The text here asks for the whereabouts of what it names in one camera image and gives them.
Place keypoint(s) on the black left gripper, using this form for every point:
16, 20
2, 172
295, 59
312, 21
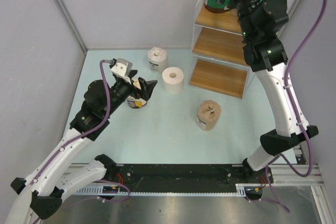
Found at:
147, 87

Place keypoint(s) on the cream cartoon roll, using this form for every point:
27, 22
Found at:
136, 102

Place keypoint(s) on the unwrapped white paper roll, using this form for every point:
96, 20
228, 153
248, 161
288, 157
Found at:
173, 80

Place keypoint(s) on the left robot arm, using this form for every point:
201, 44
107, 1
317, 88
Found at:
43, 191

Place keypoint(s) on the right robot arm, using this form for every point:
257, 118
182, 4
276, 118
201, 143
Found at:
260, 21

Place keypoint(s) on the white wrapped paper roll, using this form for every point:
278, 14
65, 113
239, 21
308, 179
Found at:
158, 59

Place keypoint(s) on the brown wrapped paper roll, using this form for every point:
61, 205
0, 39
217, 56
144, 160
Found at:
208, 114

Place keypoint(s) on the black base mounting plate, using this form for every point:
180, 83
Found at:
182, 174

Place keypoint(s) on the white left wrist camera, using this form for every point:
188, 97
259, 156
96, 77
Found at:
121, 68

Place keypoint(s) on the white wire wooden shelf rack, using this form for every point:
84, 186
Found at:
218, 45

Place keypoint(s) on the white slotted cable duct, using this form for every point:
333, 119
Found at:
217, 190

